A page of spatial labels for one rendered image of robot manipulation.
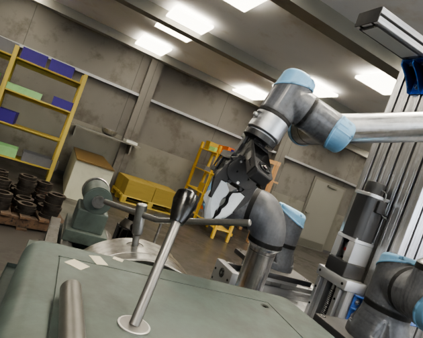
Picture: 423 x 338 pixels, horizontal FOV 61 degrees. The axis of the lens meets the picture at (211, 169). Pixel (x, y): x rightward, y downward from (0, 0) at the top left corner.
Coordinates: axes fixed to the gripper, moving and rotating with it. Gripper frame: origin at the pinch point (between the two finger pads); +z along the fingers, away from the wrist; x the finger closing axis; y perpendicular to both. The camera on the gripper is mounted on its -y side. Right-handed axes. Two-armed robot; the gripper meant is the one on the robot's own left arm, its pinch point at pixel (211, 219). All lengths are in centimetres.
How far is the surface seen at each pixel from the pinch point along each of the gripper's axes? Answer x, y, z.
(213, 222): 2.8, -7.1, -0.1
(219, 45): -78, 491, -215
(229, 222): 1.2, -9.5, -1.7
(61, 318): 22.5, -32.9, 12.9
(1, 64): 213, 815, 4
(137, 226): 10.3, 5.0, 9.3
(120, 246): 10.8, 5.3, 14.4
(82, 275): 19.8, -19.4, 13.8
